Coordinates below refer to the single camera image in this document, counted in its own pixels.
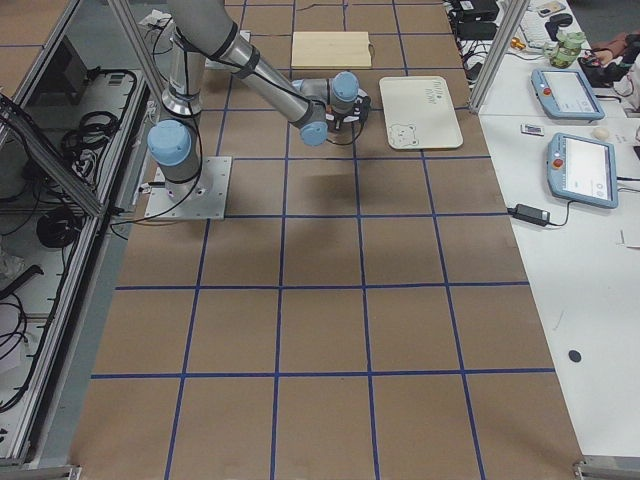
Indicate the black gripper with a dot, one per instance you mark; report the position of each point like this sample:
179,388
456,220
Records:
341,121

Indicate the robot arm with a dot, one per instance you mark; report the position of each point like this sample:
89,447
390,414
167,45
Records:
203,30

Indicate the cream bear tray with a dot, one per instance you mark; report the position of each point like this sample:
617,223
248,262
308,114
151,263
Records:
419,113

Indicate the wooden cutting board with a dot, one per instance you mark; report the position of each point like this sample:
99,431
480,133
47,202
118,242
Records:
330,50

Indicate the small printed card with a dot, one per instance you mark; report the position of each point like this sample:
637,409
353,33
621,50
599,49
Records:
534,130

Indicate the white keyboard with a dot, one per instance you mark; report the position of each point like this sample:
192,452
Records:
532,29

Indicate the black power adapter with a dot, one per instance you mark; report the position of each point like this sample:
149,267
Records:
529,214

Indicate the upper blue teach pendant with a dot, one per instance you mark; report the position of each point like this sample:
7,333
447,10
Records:
566,95

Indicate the blue teach pendant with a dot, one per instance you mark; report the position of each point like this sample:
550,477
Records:
582,170
566,95

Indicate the lower blue teach pendant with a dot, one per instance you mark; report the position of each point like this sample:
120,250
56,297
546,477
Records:
582,170

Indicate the small white ball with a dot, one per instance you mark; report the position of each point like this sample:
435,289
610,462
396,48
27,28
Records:
601,133

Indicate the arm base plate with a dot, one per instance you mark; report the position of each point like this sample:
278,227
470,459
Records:
206,201

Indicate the aluminium frame post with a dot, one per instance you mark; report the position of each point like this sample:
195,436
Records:
513,13

